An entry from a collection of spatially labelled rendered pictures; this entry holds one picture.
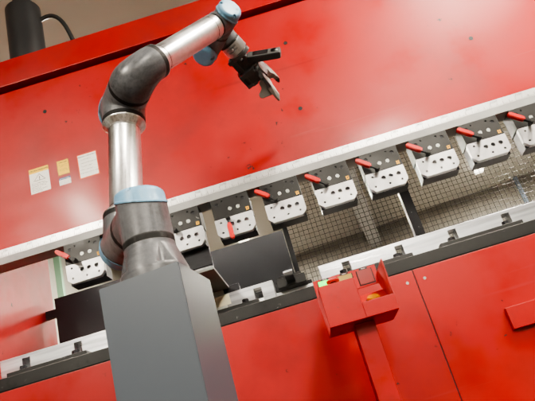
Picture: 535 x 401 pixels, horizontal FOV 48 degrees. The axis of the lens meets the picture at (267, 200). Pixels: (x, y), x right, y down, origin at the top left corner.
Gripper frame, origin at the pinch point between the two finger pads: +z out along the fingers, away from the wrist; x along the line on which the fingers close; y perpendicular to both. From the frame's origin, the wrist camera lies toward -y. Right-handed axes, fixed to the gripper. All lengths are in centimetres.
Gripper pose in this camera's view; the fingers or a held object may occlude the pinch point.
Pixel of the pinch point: (281, 90)
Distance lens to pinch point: 213.7
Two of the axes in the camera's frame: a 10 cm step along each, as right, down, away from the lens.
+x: -0.1, 5.9, -8.1
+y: -7.6, 5.2, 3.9
